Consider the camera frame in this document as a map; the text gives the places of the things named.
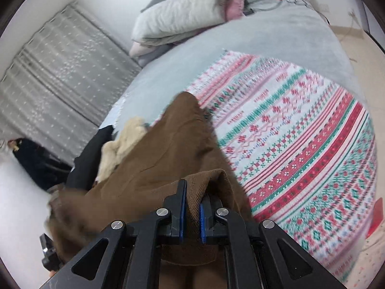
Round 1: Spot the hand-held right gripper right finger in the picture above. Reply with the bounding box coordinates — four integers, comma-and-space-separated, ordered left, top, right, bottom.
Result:
199, 194, 349, 289

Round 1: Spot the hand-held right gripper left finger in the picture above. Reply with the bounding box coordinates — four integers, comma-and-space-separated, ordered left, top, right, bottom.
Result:
39, 179, 188, 289

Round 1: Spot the brown coat with cream fur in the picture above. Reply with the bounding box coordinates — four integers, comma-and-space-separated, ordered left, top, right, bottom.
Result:
45, 92, 254, 289

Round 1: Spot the black bag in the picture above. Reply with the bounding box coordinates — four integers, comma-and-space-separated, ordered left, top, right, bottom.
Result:
7, 138, 73, 191

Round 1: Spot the black garment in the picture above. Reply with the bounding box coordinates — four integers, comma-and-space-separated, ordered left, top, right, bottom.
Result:
65, 125, 115, 191

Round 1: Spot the red green patterned blanket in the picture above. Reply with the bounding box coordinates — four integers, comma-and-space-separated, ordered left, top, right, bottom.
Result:
150, 50, 379, 284

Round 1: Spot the red item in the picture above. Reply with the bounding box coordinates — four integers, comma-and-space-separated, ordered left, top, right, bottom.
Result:
365, 197, 377, 239

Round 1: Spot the grey dotted curtain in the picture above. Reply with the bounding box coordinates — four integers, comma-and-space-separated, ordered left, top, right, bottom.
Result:
0, 1, 142, 167

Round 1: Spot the white folded quilt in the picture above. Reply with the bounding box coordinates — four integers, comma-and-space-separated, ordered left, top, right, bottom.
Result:
129, 0, 238, 58

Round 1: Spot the bed with grey sheet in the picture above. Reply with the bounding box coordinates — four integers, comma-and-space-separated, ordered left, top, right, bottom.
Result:
99, 0, 365, 133

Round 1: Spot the pink cloth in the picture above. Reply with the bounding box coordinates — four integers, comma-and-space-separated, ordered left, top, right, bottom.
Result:
225, 0, 246, 21

